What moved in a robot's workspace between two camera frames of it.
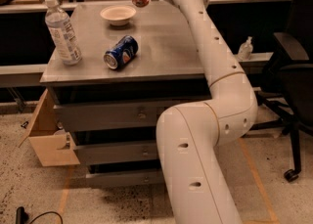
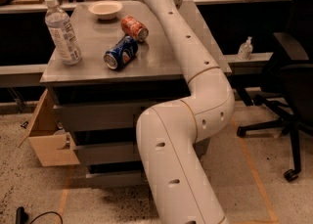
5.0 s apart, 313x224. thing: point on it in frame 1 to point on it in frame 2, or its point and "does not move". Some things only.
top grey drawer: (111, 115) does not move
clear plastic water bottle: (62, 31) does not move
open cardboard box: (54, 148) does not move
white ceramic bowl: (118, 15) to (106, 9)
